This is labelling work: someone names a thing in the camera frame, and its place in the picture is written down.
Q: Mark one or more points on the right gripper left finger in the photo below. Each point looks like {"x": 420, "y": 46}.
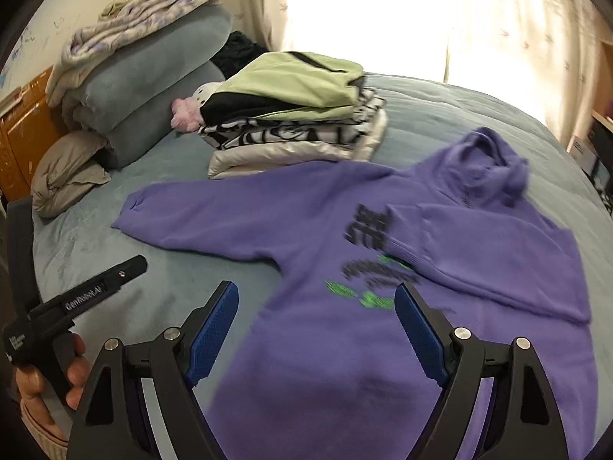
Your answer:
{"x": 112, "y": 421}

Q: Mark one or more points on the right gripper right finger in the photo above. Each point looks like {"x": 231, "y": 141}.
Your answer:
{"x": 522, "y": 419}

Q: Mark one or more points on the purple hoodie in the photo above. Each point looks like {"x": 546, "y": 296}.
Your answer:
{"x": 327, "y": 371}

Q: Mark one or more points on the person's left hand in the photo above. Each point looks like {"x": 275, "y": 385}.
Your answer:
{"x": 35, "y": 397}

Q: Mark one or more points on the beige pillow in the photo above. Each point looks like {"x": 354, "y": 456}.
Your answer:
{"x": 67, "y": 172}

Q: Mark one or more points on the white shiny folded jacket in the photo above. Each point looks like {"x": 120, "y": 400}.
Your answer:
{"x": 252, "y": 159}

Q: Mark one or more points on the pink white plush toy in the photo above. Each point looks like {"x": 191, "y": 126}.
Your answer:
{"x": 186, "y": 117}

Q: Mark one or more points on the wooden shelf unit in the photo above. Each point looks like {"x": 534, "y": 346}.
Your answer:
{"x": 593, "y": 150}

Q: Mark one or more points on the black white patterned garment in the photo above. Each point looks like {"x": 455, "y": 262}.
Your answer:
{"x": 343, "y": 131}

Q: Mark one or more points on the dark garment behind stack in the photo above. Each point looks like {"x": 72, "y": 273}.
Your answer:
{"x": 238, "y": 51}

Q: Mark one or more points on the green black folded garment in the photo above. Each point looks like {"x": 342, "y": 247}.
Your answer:
{"x": 287, "y": 86}

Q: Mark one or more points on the floral folded quilt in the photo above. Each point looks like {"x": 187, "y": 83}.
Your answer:
{"x": 123, "y": 22}

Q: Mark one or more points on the floral curtain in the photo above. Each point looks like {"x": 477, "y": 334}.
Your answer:
{"x": 538, "y": 55}

